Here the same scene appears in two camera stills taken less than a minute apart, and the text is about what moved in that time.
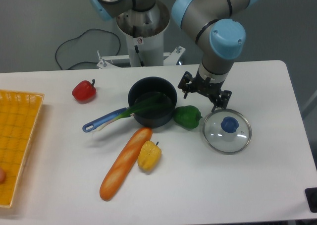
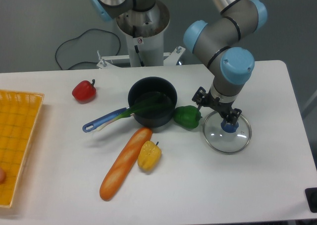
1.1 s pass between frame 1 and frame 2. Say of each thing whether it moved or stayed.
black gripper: moved
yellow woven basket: stayed
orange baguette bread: stayed
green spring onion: stayed
